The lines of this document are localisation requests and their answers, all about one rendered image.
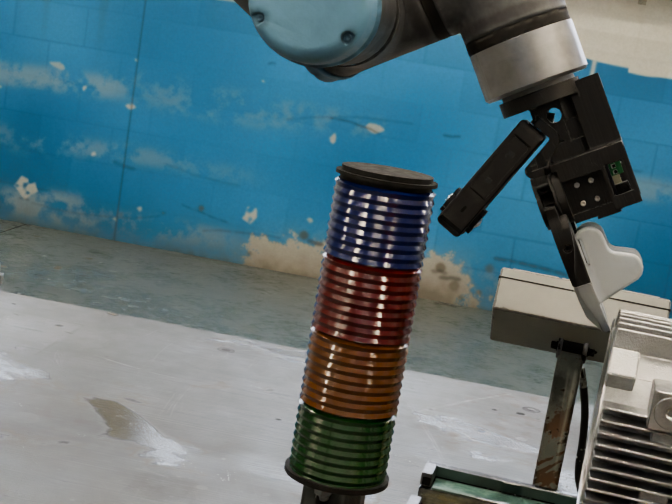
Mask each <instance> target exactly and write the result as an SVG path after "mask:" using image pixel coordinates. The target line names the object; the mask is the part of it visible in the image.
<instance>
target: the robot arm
mask: <svg viewBox="0 0 672 504"><path fill-rule="evenodd" d="M234 1H235V2H236V3H237V4H238V5H239V6H240V7H241V8H242V9H243V10H244V11H245V12H246V13H247V14H248V15H249V16H251V18H252V21H253V24H254V26H255V28H256V30H257V32H258V33H259V35H260V36H261V38H262V39H263V40H264V42H265V43H266V44H267V45H268V46H269V47H270V48H271V49H272V50H273V51H275V52H276V53H277V54H278V55H280V56H281V57H283V58H285V59H287V60H289V61H291V62H293V63H296V64H299V65H302V66H305V67H306V69H307V70H308V71H309V72H310V73H311V74H313V75H314V76H315V78H317V79H318V80H320V81H323V82H334V81H337V80H346V79H350V78H352V77H354V76H355V75H357V74H358V73H359V72H361V71H364V70H367V69H369V68H372V67H374V66H377V65H379V64H382V63H384V62H387V61H389V60H392V59H395V58H397V57H400V56H402V55H405V54H407V53H410V52H412V51H415V50H418V49H420V48H423V47H425V46H428V45H430V44H433V43H436V42H438V41H441V40H443V39H446V38H448V37H451V36H454V35H457V34H459V33H460V34H461V36H462V39H463V41H464V44H465V46H466V49H467V52H468V55H469V57H470V60H471V62H472V65H473V68H474V71H475V74H476V76H477V79H478V82H479V85H480V88H481V90H482V93H483V96H484V99H485V102H487V103H489V104H490V103H493V102H496V101H499V100H502V101H503V104H501V105H499V107H500V109H501V112H502V115H503V118H504V119H506V118H508V117H511V116H514V115H517V114H519V113H522V112H525V111H530V113H531V116H532V119H533V120H532V121H531V123H532V124H531V123H530V121H528V120H521V121H520V122H519V123H518V124H517V125H516V127H515V128H514V129H513V130H512V131H511V132H510V134H509V135H508V136H507V137H506V138H505V139H504V141H503V142H502V143H501V144H500V145H499V146H498V148H497V149H496V150H495V151H494V152H493V153H492V155H491V156H490V157H489V158H488V159H487V160H486V162H485V163H484V164H483V165H482V166H481V167H480V168H479V170H478V171H477V172H476V173H475V174H474V175H473V177H472V178H471V179H470V180H469V181H468V182H467V184H466V185H465V186H464V187H463V188H462V189H461V188H460V187H459V188H457V189H456V190H455V191H454V193H452V194H450V195H449V196H448V197H447V198H446V201H445V203H444V204H443V205H442V207H441V208H440V210H441V211H442V212H441V214H440V215H439V216H438V222H439V223H440V224H441V225H442V226H443V227H444V228H445V229H446V230H448V231H449V232H450V233H451V234H452V235H453V236H455V237H458V236H460V235H461V234H464V233H465V232H467V233H468V234H469V233H470V232H471V231H472V230H473V229H474V228H476V227H478V226H479V225H480V224H481V223H482V221H483V217H484V216H485V215H486V214H487V213H488V211H487V210H486V208H487V207H488V205H489V204H490V203H491V202H492V201H493V200H494V198H495V197H496V196H497V195H498V194H499V193H500V191H501V190H502V189H503V188H504V187H505V186H506V185H507V183H508V182H509V181H510V180H511V179H512V178H513V176H514V175H515V174H516V173H517V172H518V171H519V169H520V168H521V167H522V166H523V165H524V164H525V163H526V161H527V160H528V159H529V158H530V157H531V156H532V154H533V153H534V152H535V151H536V150H537V149H538V147H539V146H540V145H541V144H542V143H543V142H544V141H545V139H546V138H547V137H548V138H549V141H548V142H547V143H546V145H545V146H544V147H543V148H542V149H541V150H540V152H539V153H538V154H537V155H536V156H535V157H534V159H533V160H532V161H531V162H530V163H529V164H528V165H527V167H526V168H525V175H526V176H527V177H529V178H531V179H530V182H531V186H532V189H533V192H534V195H535V198H536V200H537V204H538V207H539V210H540V213H541V215H542V218H543V220H544V223H545V225H546V227H547V229H548V230H551V232H552V235H553V238H554V240H555V243H556V246H557V249H558V251H559V254H560V256H561V259H562V262H563V264H564V267H565V269H566V272H567V274H568V277H569V279H570V282H571V284H572V286H573V288H574V291H575V293H576V296H577V298H578V300H579V302H580V305H581V307H582V309H583V311H584V314H585V316H586V318H587V319H588V320H590V321H591V322H592V323H593V324H594V325H595V326H596V327H598V328H599V329H600V330H601V331H602V332H608V331H611V330H610V325H609V322H608V319H607V315H606V312H605V309H604V306H603V303H602V302H603V301H605V300H606V299H608V298H609V297H611V296H612V295H614V294H616V293H617V292H619V291H620V290H622V289H623V288H625V287H627V286H628V285H630V284H631V283H633V282H634V281H636V280H638V279H639V278H640V276H641V275H642V273H643V264H642V258H641V255H640V253H639V252H638V251H637V250H636V249H634V248H628V247H619V246H614V245H612V244H610V243H609V242H608V240H607V237H606V235H605V232H604V230H603V228H602V227H601V226H600V225H599V224H597V223H595V222H585V223H583V224H581V225H580V226H579V227H578V228H577V226H576V224H577V223H580V222H583V221H585V220H588V219H591V218H594V217H597V216H598V219H601V218H604V217H607V216H610V215H613V214H615V213H618V212H621V211H622V209H623V208H624V207H627V206H629V205H632V204H635V203H638V202H641V201H643V200H642V197H641V195H640V194H641V192H640V189H639V186H638V183H637V180H636V178H635V175H634V172H633V169H632V166H631V163H630V161H629V158H628V155H627V152H626V149H625V146H624V143H623V141H622V138H621V136H620V133H619V131H618V128H617V125H616V122H615V119H614V116H613V114H612V111H611V108H610V105H609V102H608V99H607V97H606V94H605V91H604V87H603V84H602V82H601V79H600V76H599V73H598V72H597V73H595V74H592V75H589V76H586V77H584V78H581V79H579V77H578V76H576V77H575V76H574V74H573V73H575V72H577V71H580V70H582V69H585V68H586V66H587V64H588V63H587V61H586V58H585V55H584V52H583V49H582V47H581V44H580V41H579V38H578V35H577V32H576V30H575V27H574V24H573V21H572V19H571V18H570V15H569V12H568V9H567V5H566V3H565V0H234ZM551 108H557V109H559V110H560V112H561V114H562V116H561V119H560V121H558V122H554V118H555V113H550V112H549V110H550V109H551ZM537 128H538V129H539V130H538V129H537ZM546 136H547V137H546Z"/></svg>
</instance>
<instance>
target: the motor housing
mask: <svg viewBox="0 0 672 504"><path fill-rule="evenodd" d="M613 347H616V348H621V349H626V350H631V351H635V352H639V353H640V360H639V366H638V372H637V378H636V382H635V385H634V389H633V391H626V390H621V389H616V388H612V387H607V386H605V385H604V381H605V376H606V370H607V365H608V360H609V356H610V352H611V349H612V348H613ZM654 378H657V379H662V380H666V381H671V382H672V319H669V318H664V317H659V316H654V315H649V314H644V313H639V312H634V311H629V310H624V309H620V310H619V312H618V316H617V319H616V323H615V327H614V328H612V331H611V334H610V338H609V342H608V346H607V350H606V355H605V359H604V364H603V368H602V373H601V378H600V382H599V387H598V392H597V397H596V402H595V406H594V411H593V416H592V421H591V426H590V432H589V437H588V442H587V447H586V452H585V458H584V463H583V469H582V474H581V480H580V485H579V491H578V497H577V504H579V503H580V502H581V501H582V502H583V503H587V504H629V500H633V501H637V502H642V503H646V504H661V503H657V502H653V501H648V500H644V499H640V498H638V491H642V492H646V493H650V494H655V495H659V496H663V497H668V503H667V504H672V446H671V445H666V444H662V443H657V442H653V441H650V434H651V433H655V434H659V435H664V436H669V437H672V434H671V433H666V432H662V431H657V430H653V429H648V428H647V424H646V418H648V405H649V400H650V394H651V388H652V383H653V379H654Z"/></svg>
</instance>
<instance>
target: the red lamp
mask: <svg viewBox="0 0 672 504"><path fill-rule="evenodd" d="M322 254H323V259H322V261H321V264H322V267H321V269H320V277H319V278H318V281H319V285H318V286H317V291H318V293H317V294H316V296H315V298H316V302H315V304H314V308H315V310H314V312H313V317H314V318H313V320H312V321H311V324H312V325H313V326H314V327H315V328H316V329H317V330H318V331H320V332H321V333H324V334H326V335H328V336H331V337H334V338H337V339H340V340H344V341H348V342H353V343H358V344H364V345H373V346H398V345H402V344H405V343H407V342H409V341H410V340H411V337H410V333H411V332H412V327H411V326H412V324H413V323H414V320H413V316H414V315H415V310H414V309H415V307H416V305H417V303H416V299H417V298H418V293H417V291H418V290H419V288H420V286H419V282H420V281H421V275H420V274H421V273H422V271H423V269H422V268H419V269H417V270H411V271H398V270H386V269H379V268H372V267H367V266H362V265H357V264H353V263H349V262H345V261H342V260H339V259H336V258H334V257H332V256H330V255H328V254H327V253H326V252H325V251H324V252H323V253H322Z"/></svg>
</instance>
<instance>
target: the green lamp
mask: <svg viewBox="0 0 672 504"><path fill-rule="evenodd" d="M297 409H298V413H297V414H296V419H297V420H296V422H295V429H294V431H293V434H294V437H293V439H292V444H293V445H292V446H291V454H290V456H289V459H290V463H289V464H290V467H291V469H292V470H293V471H294V472H295V473H297V474H298V475H300V476H302V477H303V478H306V479H308V480H310V481H313V482H316V483H319V484H322V485H326V486H331V487H337V488H344V489H367V488H373V487H376V486H379V485H381V484H382V483H383V482H384V480H385V477H386V475H387V470H386V469H387V468H388V460H389V458H390V454H389V452H390V451H391V443H392V441H393V438H392V436H393V434H394V427H395V425H396V422H395V419H396V417H397V414H396V415H394V416H392V417H390V418H387V419H382V420H355V419H348V418H342V417H338V416H334V415H330V414H327V413H324V412H321V411H318V410H316V409H314V408H312V407H310V406H309V405H307V404H306V403H305V402H304V401H303V400H302V399H301V398H300V397H299V405H298V407H297Z"/></svg>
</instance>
